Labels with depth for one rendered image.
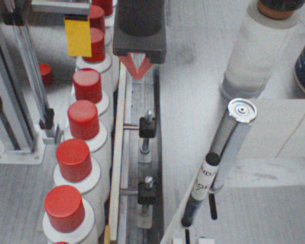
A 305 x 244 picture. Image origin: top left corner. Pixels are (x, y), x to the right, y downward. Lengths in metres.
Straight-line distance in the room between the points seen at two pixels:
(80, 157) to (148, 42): 0.17
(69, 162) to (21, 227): 0.28
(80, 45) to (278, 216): 0.39
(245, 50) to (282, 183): 0.23
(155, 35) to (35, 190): 0.34
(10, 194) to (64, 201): 0.32
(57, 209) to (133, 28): 0.23
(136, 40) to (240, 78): 0.28
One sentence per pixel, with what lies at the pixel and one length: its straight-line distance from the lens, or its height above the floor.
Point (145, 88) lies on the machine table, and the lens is 0.74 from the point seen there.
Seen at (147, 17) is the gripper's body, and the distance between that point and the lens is 0.41.
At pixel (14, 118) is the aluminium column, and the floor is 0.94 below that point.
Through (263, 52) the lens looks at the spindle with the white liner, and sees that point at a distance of 0.60.
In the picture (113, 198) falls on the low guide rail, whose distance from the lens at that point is 0.50.
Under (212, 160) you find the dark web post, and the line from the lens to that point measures 0.37.
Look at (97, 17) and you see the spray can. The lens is 0.49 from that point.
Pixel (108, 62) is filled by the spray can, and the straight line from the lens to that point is 0.48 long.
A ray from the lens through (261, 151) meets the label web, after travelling 0.55.
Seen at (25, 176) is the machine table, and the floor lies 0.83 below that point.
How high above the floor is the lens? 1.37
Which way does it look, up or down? 52 degrees down
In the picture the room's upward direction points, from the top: 7 degrees clockwise
